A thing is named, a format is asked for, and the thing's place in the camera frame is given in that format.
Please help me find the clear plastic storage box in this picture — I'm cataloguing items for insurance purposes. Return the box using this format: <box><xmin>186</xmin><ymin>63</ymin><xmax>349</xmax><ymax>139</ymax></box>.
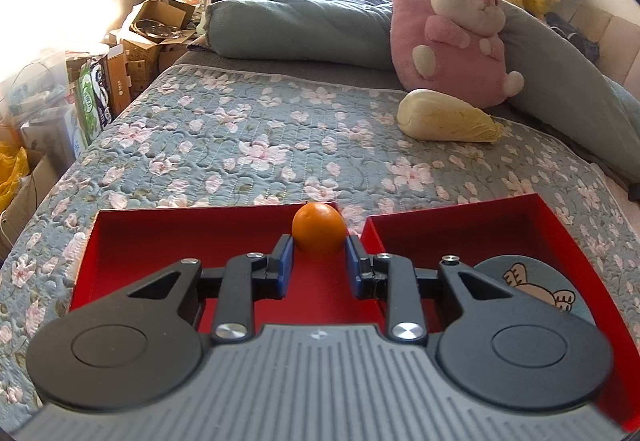
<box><xmin>0</xmin><ymin>48</ymin><xmax>68</xmax><ymax>117</ymax></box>

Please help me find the white printed box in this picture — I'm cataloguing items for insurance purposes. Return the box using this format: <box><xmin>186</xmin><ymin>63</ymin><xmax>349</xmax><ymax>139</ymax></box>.
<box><xmin>20</xmin><ymin>104</ymin><xmax>88</xmax><ymax>172</ymax></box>

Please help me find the long red cardboard box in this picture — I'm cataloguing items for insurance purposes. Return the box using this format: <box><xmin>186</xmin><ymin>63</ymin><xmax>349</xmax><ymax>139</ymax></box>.
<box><xmin>68</xmin><ymin>202</ymin><xmax>386</xmax><ymax>337</ymax></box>

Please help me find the napa cabbage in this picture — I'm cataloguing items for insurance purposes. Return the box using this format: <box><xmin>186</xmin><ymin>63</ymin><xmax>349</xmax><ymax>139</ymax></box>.
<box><xmin>397</xmin><ymin>89</ymin><xmax>503</xmax><ymax>143</ymax></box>

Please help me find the wide red cardboard box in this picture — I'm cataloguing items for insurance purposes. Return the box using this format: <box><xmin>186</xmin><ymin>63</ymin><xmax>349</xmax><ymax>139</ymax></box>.
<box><xmin>361</xmin><ymin>192</ymin><xmax>640</xmax><ymax>434</ymax></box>

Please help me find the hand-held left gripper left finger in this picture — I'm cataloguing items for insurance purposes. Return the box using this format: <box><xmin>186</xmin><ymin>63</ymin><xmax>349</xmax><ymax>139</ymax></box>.
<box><xmin>127</xmin><ymin>235</ymin><xmax>296</xmax><ymax>343</ymax></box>

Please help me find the dark clothing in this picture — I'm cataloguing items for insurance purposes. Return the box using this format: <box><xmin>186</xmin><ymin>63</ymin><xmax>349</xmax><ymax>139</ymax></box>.
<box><xmin>545</xmin><ymin>11</ymin><xmax>601</xmax><ymax>62</ymax></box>

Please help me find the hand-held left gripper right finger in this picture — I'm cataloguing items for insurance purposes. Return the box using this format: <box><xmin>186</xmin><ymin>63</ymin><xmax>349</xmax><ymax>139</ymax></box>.
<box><xmin>345</xmin><ymin>236</ymin><xmax>513</xmax><ymax>343</ymax></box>

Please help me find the pink plush rabbit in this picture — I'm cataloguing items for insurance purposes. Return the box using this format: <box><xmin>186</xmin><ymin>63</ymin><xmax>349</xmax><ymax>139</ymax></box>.
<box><xmin>390</xmin><ymin>0</ymin><xmax>525</xmax><ymax>109</ymax></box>

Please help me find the floral quilted bedspread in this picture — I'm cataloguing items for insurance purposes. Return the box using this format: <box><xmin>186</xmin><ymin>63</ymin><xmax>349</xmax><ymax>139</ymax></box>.
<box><xmin>0</xmin><ymin>64</ymin><xmax>640</xmax><ymax>422</ymax></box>

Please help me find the beige padded headboard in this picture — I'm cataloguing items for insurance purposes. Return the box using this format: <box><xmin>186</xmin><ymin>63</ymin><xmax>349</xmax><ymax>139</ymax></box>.
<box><xmin>570</xmin><ymin>4</ymin><xmax>640</xmax><ymax>87</ymax></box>

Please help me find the green and white carton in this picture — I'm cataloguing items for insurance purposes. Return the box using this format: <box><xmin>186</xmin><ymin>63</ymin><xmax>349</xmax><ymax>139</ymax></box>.
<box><xmin>75</xmin><ymin>56</ymin><xmax>113</xmax><ymax>144</ymax></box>

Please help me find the grey-blue duvet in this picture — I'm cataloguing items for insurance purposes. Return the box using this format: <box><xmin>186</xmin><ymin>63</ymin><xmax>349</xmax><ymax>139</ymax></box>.
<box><xmin>205</xmin><ymin>0</ymin><xmax>640</xmax><ymax>187</ymax></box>

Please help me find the open cardboard box with pots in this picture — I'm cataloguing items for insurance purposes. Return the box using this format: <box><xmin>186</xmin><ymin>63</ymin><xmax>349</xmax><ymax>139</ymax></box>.
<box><xmin>127</xmin><ymin>0</ymin><xmax>197</xmax><ymax>44</ymax></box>

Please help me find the yellow plastic bag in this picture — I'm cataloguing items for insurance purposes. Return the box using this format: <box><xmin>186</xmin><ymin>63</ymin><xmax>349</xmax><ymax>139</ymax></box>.
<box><xmin>0</xmin><ymin>144</ymin><xmax>31</xmax><ymax>212</ymax></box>

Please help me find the light orange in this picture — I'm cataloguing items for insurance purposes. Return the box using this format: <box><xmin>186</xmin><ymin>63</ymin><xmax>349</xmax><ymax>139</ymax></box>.
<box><xmin>292</xmin><ymin>202</ymin><xmax>347</xmax><ymax>256</ymax></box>

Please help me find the brown cardboard box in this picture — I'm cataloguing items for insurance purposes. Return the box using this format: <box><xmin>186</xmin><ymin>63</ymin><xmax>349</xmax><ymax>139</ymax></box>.
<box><xmin>107</xmin><ymin>40</ymin><xmax>163</xmax><ymax>97</ymax></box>

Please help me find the blue cartoon plate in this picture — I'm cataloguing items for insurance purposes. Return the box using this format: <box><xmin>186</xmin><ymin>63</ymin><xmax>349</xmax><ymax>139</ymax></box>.
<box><xmin>472</xmin><ymin>255</ymin><xmax>597</xmax><ymax>329</ymax></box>

